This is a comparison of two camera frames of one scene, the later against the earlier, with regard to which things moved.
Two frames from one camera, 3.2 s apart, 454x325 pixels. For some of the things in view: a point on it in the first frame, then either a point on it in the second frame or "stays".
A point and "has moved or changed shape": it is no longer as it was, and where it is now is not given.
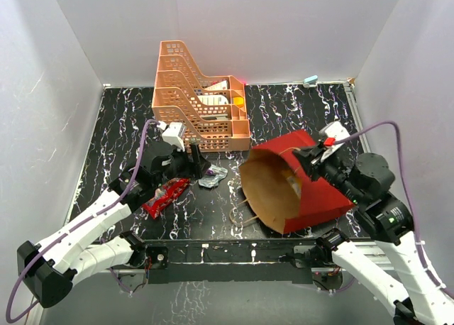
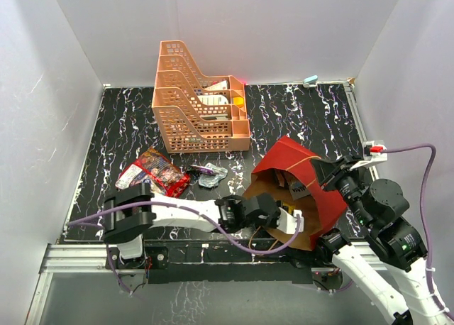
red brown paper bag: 279,187 has moved or changed shape
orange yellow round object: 238,101 stays
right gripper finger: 306,156 -> 325,170
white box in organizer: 222,85 stays
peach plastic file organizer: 211,109 stays
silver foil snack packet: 212,180 stays
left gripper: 196,166 -> 273,223
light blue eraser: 310,79 stays
